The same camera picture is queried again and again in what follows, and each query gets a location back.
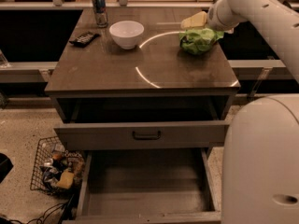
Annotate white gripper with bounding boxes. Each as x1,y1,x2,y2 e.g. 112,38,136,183
180,0,239,34

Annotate green jalapeno chip bag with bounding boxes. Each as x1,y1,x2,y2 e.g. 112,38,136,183
178,28,224,55

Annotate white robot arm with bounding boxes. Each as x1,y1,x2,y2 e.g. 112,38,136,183
207,0,299,224

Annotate grey drawer cabinet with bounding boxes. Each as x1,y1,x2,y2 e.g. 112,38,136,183
46,7,240,123

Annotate upper open drawer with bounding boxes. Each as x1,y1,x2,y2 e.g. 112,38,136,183
55,97,230,150

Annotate open drawer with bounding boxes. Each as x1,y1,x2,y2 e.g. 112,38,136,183
63,148,221,224
55,97,230,150

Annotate middle open drawer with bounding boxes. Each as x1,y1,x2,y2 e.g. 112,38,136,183
63,148,221,224

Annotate white ceramic bowl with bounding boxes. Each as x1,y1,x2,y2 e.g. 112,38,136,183
109,21,144,49

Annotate blue silver drink can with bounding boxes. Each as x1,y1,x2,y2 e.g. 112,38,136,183
92,0,108,28

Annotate black snack bar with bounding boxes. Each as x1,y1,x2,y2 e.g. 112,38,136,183
69,32,100,48

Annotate yellow sponge in basket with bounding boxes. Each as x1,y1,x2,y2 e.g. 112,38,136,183
57,171,74,189

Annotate black object at left edge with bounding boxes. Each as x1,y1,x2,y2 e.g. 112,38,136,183
0,153,13,183

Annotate black drawer handle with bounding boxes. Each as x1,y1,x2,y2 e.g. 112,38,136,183
132,131,162,140

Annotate black wire basket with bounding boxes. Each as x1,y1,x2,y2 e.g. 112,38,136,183
30,136,85,195

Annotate black cable on floor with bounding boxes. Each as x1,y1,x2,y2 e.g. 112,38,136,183
0,201,74,224

